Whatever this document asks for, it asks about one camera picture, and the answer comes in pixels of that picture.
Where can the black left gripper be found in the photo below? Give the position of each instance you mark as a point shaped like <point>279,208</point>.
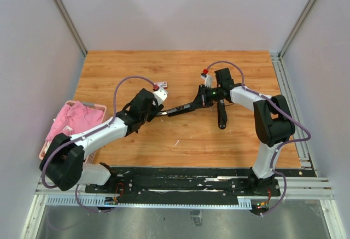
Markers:
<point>155,109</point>

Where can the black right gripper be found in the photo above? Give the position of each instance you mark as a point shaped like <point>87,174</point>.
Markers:
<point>201,100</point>

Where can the black stapler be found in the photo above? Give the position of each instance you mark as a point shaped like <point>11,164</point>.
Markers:
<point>222,115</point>
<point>186,108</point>

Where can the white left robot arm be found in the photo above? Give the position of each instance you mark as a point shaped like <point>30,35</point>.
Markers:
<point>65,162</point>

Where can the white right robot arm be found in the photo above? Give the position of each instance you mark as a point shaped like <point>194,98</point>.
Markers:
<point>273,122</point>

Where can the red white staple box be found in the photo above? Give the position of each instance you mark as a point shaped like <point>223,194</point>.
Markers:
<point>161,84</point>

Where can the pink cloth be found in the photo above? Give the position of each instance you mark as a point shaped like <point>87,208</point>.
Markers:
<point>75,118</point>

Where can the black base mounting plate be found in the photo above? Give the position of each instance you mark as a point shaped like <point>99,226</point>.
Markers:
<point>185,186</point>

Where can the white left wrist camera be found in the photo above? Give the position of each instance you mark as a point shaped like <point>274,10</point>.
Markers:
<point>160,96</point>

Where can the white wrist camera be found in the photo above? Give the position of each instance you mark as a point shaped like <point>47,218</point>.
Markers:
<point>160,96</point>
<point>208,80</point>

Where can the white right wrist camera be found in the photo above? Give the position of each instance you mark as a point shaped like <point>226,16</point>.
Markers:
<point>208,80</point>

